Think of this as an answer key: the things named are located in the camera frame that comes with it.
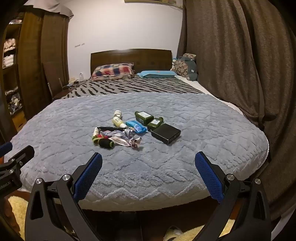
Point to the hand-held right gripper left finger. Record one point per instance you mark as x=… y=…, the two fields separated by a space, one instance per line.
x=89 y=176

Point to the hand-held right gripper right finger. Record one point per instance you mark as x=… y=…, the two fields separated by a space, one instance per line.
x=209 y=178

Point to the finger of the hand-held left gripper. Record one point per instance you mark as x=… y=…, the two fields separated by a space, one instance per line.
x=5 y=148
x=23 y=154

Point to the black tube with silver cap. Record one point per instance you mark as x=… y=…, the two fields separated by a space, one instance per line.
x=107 y=128

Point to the yellow and white tube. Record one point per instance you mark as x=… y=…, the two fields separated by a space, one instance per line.
x=118 y=122

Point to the black and green roller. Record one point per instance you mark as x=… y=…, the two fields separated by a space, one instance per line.
x=105 y=143

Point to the colourful snack wrapper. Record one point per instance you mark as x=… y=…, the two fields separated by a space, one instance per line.
x=96 y=134

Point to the grey fleece blanket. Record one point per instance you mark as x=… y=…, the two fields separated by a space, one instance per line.
x=185 y=139

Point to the pile of dark patterned clothes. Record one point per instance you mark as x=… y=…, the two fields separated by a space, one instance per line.
x=14 y=102

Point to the silver crumpled wrapper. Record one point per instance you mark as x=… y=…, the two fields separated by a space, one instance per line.
x=116 y=134

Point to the black box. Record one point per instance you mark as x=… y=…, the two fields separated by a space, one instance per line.
x=165 y=134

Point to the blue plastic packet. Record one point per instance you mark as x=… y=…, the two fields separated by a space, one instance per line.
x=136 y=126

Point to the white tape roll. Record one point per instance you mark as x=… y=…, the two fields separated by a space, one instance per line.
x=118 y=113

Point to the small green bottle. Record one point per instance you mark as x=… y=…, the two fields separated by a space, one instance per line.
x=155 y=124

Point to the large green bottle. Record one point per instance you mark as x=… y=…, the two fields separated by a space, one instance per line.
x=143 y=117

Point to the brown chair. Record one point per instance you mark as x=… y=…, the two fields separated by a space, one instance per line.
x=52 y=78

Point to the white bed sheet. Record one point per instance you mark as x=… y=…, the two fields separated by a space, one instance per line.
x=219 y=97

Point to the wooden wardrobe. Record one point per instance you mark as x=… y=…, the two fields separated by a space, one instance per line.
x=32 y=58

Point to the stack of folded clothes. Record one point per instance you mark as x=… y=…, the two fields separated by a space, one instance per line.
x=9 y=52

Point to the grey black striped blanket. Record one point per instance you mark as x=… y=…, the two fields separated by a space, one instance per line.
x=138 y=87

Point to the plaid pillow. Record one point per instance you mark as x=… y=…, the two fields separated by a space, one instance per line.
x=113 y=70

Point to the brown patterned cushion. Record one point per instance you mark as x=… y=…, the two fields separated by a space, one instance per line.
x=181 y=66

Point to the blue pillow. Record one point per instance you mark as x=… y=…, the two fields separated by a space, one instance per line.
x=157 y=74

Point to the brown curtain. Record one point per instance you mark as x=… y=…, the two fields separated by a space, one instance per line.
x=231 y=58

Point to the wooden headboard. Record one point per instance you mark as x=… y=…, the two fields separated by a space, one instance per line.
x=129 y=56

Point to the grey cloth on wardrobe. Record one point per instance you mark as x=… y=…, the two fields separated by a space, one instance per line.
x=57 y=9

